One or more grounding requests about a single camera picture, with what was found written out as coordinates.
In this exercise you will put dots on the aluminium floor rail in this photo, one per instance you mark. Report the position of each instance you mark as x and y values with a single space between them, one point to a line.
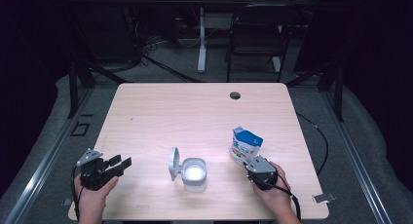
354 156
48 156

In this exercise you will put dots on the grey tape strip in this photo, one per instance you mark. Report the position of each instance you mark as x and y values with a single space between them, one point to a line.
66 202
323 198

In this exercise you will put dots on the white desk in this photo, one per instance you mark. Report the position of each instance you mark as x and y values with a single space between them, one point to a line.
202 39

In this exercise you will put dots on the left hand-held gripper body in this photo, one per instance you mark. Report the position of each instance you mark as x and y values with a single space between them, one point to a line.
95 177

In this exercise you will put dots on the person's left hand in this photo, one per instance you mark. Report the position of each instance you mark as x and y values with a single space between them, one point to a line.
94 203

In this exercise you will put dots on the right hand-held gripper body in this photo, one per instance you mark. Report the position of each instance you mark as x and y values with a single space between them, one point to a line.
261 173

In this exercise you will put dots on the person's right hand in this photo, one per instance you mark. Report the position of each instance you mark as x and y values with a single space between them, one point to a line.
276 198

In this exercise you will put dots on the black metal frame post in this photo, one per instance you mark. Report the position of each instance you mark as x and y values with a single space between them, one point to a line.
73 91

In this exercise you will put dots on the clear jar with white lid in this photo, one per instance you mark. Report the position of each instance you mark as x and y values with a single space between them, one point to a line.
193 175

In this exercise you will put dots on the black folding chair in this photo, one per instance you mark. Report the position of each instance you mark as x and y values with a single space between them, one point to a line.
259 39

